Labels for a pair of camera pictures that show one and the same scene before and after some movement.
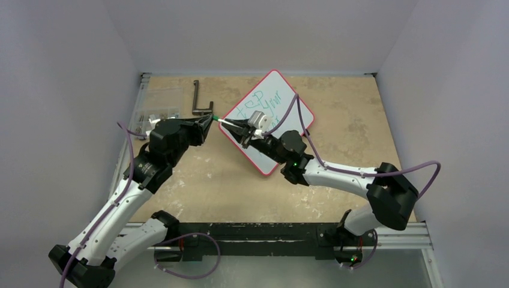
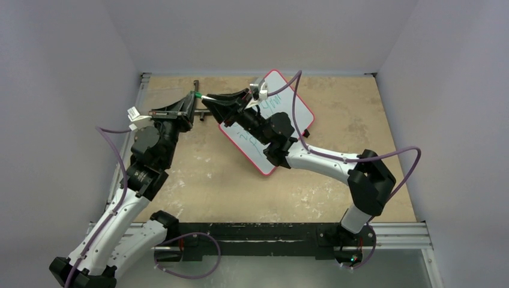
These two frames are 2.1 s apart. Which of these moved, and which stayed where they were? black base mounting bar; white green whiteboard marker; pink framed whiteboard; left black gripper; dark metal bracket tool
Moved: left black gripper; white green whiteboard marker
Stayed: black base mounting bar; pink framed whiteboard; dark metal bracket tool
